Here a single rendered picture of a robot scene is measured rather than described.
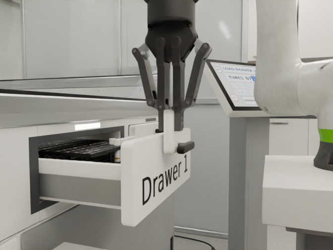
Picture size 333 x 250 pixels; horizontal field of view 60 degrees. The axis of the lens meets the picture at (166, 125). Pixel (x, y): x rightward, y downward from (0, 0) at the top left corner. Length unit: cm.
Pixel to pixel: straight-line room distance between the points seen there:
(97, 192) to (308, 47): 357
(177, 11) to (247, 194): 115
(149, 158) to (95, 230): 26
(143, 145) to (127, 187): 6
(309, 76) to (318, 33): 314
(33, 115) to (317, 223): 49
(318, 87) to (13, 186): 62
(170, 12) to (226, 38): 177
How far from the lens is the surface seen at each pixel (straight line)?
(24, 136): 45
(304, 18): 391
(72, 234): 57
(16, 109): 45
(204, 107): 218
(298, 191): 56
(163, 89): 45
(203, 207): 231
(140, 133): 74
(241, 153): 145
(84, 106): 56
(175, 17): 44
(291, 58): 80
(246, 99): 131
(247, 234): 155
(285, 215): 58
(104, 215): 65
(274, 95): 77
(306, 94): 74
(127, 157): 37
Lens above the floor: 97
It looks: 3 degrees down
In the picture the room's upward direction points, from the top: straight up
